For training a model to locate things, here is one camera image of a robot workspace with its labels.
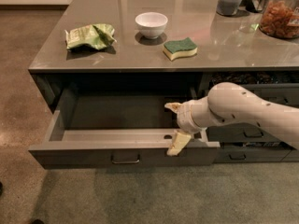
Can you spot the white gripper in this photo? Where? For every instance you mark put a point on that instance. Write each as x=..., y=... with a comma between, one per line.
x=185, y=117

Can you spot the grey drawer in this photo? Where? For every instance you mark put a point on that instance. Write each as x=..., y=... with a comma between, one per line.
x=239, y=133
x=94, y=130
x=256, y=152
x=280, y=87

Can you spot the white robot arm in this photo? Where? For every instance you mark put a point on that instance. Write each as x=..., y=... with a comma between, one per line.
x=227, y=103

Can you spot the green and yellow sponge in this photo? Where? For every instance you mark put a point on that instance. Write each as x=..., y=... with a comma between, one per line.
x=179, y=48

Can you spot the grey kitchen island cabinet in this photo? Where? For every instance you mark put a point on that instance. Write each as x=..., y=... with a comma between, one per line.
x=135, y=64

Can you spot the white ceramic bowl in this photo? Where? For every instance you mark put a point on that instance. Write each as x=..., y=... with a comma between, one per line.
x=151, y=24

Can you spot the crumpled green chip bag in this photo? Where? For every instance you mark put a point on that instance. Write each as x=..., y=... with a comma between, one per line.
x=96, y=36

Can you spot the glass jar with snacks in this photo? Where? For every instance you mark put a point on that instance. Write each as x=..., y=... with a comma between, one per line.
x=281, y=19

